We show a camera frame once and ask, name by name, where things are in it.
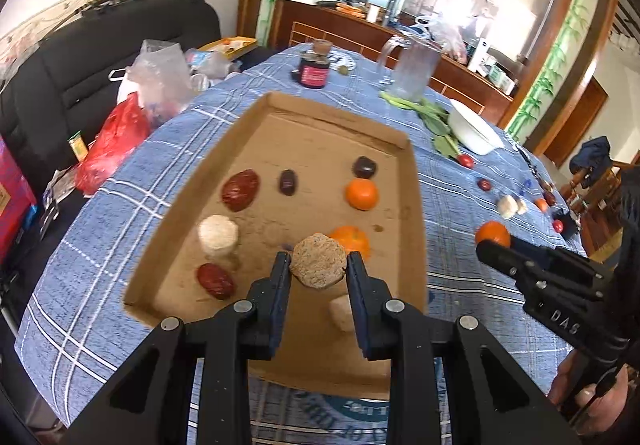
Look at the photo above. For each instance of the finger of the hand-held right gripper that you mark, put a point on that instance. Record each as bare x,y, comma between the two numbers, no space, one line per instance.
500,257
530,255

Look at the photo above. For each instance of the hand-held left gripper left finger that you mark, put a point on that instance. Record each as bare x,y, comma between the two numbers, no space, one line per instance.
281,310

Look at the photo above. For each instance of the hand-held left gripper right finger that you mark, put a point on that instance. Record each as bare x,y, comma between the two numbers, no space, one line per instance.
361,315

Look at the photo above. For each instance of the beige cake piece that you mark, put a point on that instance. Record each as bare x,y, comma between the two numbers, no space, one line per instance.
341,312

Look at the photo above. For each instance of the small orange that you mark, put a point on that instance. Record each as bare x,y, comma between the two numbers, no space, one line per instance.
541,204
361,194
492,233
357,237

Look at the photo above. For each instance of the speckled round cake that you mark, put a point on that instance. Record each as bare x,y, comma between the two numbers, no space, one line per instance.
318,266

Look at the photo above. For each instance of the wrinkled red date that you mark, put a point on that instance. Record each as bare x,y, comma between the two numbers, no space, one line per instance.
215,281

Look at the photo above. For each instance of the white round cake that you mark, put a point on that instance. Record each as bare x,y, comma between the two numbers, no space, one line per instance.
217,235

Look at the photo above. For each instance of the large red dried date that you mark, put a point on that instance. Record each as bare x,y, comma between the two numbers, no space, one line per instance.
241,189

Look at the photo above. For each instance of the dark purple date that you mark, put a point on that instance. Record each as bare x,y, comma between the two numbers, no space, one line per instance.
287,182

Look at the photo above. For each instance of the dark round plum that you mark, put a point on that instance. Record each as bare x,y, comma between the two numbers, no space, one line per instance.
364,167

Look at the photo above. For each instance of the shallow cardboard tray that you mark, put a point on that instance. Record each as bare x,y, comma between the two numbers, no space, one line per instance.
310,145

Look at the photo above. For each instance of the person's right hand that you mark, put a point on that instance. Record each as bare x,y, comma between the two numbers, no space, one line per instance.
587,399

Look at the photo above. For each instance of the small red date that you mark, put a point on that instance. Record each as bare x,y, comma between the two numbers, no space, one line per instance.
466,161
484,184
558,226

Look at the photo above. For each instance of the small black box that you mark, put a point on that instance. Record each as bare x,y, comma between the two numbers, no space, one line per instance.
571,227

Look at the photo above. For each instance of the white cake piece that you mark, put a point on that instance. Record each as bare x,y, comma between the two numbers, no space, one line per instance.
506,206
522,206

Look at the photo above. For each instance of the dark brown date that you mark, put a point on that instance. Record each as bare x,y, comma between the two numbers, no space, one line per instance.
550,197

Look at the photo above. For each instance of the wooden chair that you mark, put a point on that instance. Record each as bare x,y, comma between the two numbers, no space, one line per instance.
600,197

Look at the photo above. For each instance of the dark blue jacket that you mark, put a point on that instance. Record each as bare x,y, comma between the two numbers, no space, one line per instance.
592,152

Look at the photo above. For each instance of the white bowl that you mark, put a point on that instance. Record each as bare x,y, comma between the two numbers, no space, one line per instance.
472,127

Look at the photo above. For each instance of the brown wooden door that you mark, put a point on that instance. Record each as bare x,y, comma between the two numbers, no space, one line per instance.
575,125

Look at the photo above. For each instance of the green vegetable leaves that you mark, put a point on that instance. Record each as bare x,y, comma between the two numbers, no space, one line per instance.
435,122

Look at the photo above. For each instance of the blue plaid tablecloth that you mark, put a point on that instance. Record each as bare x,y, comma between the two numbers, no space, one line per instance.
150,185

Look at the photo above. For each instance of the white kitchen appliance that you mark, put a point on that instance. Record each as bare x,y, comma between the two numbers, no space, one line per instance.
481,54

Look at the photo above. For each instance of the clear glass pitcher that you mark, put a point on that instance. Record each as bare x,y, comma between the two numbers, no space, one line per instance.
415,70

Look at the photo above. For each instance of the red plastic bag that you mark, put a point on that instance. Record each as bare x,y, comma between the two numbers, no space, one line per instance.
115,140

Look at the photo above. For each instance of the dark bottle with pink label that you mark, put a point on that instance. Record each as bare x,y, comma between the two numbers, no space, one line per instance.
315,72

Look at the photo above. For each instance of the crumpled clear packaging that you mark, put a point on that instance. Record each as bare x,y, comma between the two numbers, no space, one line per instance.
212,65

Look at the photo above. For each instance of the clear plastic bag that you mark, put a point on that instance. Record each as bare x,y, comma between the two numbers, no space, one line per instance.
160,75

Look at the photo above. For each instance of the yellow flat box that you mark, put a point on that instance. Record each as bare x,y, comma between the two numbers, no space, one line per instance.
230,46

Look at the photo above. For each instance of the white plastic bag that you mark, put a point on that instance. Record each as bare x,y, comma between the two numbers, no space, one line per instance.
125,90

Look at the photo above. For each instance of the dark thermos bottle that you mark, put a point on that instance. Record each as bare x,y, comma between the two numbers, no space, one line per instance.
391,9

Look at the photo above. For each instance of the white paper roll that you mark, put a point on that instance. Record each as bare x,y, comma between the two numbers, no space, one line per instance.
372,14

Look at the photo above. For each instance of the wooden counter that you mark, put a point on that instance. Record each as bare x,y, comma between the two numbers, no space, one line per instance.
320,22

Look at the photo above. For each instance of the pink gift box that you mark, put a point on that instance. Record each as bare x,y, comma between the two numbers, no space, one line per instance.
12,195

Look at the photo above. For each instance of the black sofa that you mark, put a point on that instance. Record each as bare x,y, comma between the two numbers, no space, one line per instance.
60,75

